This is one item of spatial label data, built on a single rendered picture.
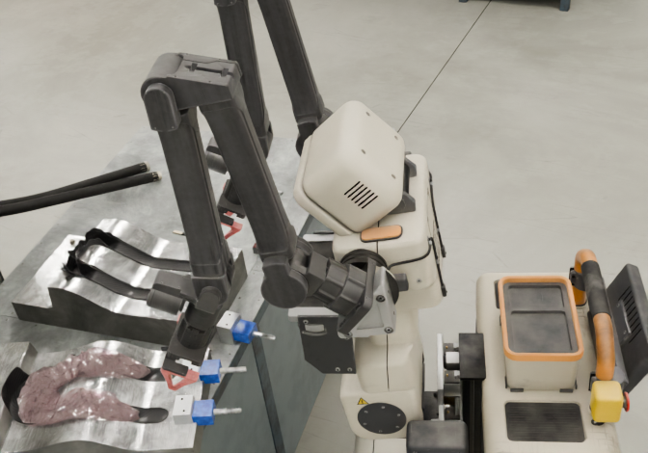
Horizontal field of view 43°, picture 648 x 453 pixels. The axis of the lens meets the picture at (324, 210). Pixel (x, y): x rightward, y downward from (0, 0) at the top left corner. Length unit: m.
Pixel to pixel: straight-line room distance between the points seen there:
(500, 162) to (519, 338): 2.16
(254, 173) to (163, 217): 1.10
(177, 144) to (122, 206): 1.18
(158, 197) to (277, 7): 0.98
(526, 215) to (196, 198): 2.36
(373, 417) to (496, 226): 1.76
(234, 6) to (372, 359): 0.74
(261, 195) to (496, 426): 0.70
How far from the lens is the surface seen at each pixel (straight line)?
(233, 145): 1.22
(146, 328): 1.93
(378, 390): 1.74
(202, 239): 1.34
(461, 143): 3.94
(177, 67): 1.21
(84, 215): 2.43
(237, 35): 1.62
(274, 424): 2.37
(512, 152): 3.87
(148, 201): 2.40
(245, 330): 1.87
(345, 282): 1.36
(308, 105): 1.67
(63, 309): 2.03
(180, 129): 1.22
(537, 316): 1.76
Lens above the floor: 2.14
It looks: 37 degrees down
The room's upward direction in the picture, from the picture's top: 7 degrees counter-clockwise
